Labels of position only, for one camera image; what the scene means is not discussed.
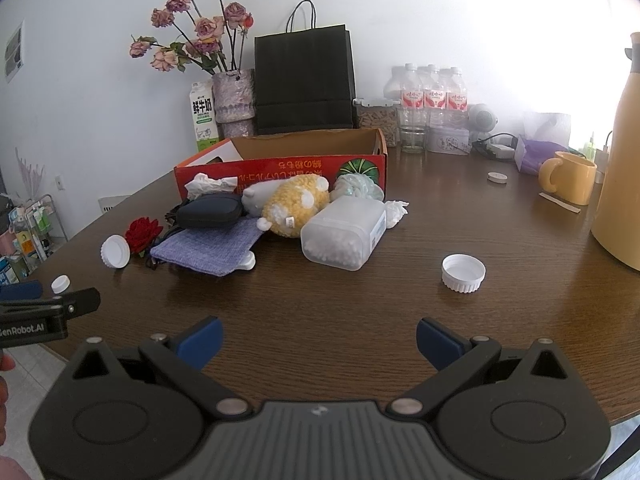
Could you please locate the white tissue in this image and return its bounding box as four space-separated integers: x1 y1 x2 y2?
382 199 411 230
184 172 238 203

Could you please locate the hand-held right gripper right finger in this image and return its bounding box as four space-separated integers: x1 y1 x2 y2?
387 317 571 418

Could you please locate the yellow thermos jug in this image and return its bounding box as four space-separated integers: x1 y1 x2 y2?
590 31 640 271

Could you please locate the brown wooden desktop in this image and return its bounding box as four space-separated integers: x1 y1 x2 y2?
20 135 640 426

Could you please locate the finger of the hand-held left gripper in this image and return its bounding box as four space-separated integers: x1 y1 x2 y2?
0 280 44 302
50 287 101 318

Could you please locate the white green milk carton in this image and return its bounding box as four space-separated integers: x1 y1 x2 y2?
188 80 221 153

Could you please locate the purple tissue pack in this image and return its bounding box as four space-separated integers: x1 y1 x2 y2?
514 110 573 175

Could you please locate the white floral tin box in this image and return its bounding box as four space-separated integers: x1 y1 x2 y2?
426 125 472 155

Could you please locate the white ribbed jar lid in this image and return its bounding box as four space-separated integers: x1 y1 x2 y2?
441 254 487 293
100 235 132 271

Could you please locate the purple textured vase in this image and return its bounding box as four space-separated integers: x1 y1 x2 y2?
211 69 257 138

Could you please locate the orange cardboard box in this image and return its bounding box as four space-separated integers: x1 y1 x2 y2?
173 127 388 202

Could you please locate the pack of water bottles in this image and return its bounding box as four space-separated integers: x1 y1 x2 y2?
384 62 471 128

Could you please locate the black paper bag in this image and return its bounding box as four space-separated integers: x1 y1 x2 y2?
254 0 357 136

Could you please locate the yellow mug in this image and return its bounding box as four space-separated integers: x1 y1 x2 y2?
538 151 598 206

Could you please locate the white round desk gadget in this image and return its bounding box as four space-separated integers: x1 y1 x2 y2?
467 103 500 133

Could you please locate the dried pink rose bouquet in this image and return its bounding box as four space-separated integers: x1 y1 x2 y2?
129 0 255 75

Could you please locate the red artificial rose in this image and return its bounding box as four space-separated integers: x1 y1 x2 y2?
124 217 165 253

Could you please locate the black zip case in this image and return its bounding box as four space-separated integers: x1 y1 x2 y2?
176 195 243 231

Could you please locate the yellow plush toy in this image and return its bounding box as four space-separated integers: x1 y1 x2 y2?
241 170 332 238

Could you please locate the metal storage rack with bottles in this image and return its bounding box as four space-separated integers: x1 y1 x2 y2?
0 192 68 286

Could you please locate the clear drinking glass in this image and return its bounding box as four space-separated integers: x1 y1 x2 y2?
398 110 430 155

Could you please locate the thin wooden stick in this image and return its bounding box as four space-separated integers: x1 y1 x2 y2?
538 191 581 214

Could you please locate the purple dried grass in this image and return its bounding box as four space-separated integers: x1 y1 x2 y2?
14 147 46 201

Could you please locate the clear seed storage container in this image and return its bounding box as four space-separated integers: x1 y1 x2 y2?
354 97 401 148

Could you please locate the clear plastic bag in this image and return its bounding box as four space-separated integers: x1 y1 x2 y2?
330 172 386 206

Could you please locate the purple fabric pouch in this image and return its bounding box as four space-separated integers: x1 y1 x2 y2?
149 220 258 277

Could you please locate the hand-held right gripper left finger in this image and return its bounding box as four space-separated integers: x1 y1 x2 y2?
70 316 253 418

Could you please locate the person's left hand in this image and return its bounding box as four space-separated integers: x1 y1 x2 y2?
0 352 16 446

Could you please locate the clear container of white beads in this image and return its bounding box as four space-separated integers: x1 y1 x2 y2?
300 195 388 272

